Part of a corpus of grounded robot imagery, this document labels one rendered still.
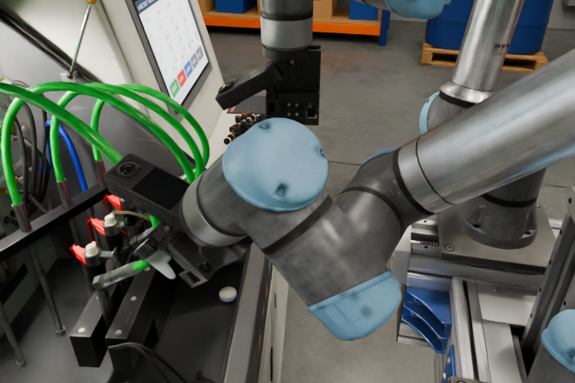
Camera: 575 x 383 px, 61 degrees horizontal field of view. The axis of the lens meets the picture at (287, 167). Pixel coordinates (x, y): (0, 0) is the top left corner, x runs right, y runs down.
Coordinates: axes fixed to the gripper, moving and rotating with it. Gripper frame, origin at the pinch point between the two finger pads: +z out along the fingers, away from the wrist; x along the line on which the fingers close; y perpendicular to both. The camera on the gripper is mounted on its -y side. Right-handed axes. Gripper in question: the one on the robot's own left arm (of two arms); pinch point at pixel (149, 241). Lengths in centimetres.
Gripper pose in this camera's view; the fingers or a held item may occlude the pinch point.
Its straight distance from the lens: 68.4
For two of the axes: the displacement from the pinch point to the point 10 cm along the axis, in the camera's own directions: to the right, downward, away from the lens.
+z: -4.9, 3.5, 8.0
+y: 6.9, 7.2, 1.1
